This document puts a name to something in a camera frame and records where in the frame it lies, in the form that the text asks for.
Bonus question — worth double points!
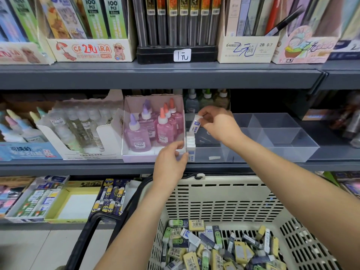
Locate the person's right hand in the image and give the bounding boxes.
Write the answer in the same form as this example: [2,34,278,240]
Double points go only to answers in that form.
[197,105,245,149]

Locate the person's left hand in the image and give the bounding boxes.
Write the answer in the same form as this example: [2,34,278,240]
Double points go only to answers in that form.
[152,141,190,192]

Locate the beige shopping basket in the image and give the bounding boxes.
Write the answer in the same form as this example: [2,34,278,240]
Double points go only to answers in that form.
[64,173,360,270]

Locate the pile of erasers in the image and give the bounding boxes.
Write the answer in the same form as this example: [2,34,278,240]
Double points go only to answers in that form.
[162,218,282,270]

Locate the grey store shelves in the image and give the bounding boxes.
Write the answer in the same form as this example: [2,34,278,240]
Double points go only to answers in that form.
[0,0,360,231]

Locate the person's left forearm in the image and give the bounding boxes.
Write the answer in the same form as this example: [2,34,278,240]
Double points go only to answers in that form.
[94,185,180,270]

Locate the person's right forearm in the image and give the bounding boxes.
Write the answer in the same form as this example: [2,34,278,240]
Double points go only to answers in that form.
[233,135,360,270]

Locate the pink glue display box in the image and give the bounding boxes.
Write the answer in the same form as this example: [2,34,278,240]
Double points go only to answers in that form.
[121,94,186,164]

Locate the white glue display box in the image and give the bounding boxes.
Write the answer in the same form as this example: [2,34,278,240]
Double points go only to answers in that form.
[40,90,126,161]

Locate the white pencil display box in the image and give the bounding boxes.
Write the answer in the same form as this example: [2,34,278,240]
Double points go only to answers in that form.
[217,0,280,64]

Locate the yellow empty display box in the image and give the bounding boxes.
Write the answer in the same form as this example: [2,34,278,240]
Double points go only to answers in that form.
[45,180,103,224]

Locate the colourful pencil display box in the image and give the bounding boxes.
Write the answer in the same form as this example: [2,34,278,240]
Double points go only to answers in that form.
[271,0,337,65]

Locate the white eraser display box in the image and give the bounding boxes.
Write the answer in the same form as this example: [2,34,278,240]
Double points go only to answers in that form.
[6,176,69,223]

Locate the cartoon print display box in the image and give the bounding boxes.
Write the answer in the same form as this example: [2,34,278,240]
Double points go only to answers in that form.
[36,0,137,63]

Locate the blue white display box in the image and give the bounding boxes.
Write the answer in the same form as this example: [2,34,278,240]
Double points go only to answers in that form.
[326,0,360,61]

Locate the pastel lead display box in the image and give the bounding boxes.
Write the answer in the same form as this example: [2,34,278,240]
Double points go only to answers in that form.
[0,0,57,65]

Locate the translucent glue bottle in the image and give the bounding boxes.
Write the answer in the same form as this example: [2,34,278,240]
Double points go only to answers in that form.
[199,88,216,113]
[215,88,231,112]
[184,88,200,113]

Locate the pink glue bottle orange cap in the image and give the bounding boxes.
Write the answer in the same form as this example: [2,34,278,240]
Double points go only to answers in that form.
[156,106,176,147]
[168,98,185,133]
[163,103,182,138]

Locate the pink glue bottle purple cap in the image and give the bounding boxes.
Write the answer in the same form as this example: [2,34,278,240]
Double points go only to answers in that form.
[125,113,153,152]
[139,104,157,140]

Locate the clear plastic divider tray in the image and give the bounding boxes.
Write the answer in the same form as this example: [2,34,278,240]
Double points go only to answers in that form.
[184,112,320,164]

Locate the dark blue yellow packets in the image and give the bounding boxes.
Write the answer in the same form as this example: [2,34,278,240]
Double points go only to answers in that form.
[90,178,136,217]

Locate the white price label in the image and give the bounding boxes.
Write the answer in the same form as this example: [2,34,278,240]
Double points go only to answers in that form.
[173,49,192,62]

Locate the row of clear glue bottles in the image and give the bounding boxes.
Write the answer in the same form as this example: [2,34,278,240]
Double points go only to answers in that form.
[49,106,116,150]

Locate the black lead tube display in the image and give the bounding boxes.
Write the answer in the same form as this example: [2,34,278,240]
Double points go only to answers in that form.
[132,0,223,64]

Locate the black pen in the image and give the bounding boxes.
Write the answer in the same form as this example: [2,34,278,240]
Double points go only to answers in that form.
[264,5,306,37]

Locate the pink stationery packets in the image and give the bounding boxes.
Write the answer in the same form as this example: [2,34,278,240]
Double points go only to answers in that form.
[0,177,35,217]

